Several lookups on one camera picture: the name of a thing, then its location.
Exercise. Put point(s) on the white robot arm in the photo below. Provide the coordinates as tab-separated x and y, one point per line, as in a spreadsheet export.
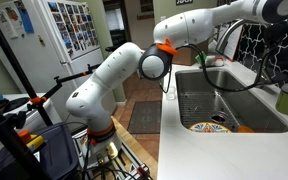
188	28

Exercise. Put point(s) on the white refrigerator with photos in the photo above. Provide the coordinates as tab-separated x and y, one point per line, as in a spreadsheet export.
54	42

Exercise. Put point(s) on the orange plastic cup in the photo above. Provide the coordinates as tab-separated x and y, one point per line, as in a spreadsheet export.
245	129

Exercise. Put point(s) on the colourful patterned plate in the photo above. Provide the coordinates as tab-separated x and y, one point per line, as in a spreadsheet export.
209	127

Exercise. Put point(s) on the patterned floor rug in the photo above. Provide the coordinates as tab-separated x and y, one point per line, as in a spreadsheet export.
145	118

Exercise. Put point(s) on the wire sink rack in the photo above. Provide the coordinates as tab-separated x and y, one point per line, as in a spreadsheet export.
205	107

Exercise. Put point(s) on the stainless steel sink basin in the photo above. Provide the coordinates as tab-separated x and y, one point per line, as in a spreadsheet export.
246	107

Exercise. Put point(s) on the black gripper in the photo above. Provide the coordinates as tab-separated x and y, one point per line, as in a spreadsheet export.
276	39

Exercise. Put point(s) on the clear plastic cup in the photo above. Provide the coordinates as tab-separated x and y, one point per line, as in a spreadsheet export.
171	94

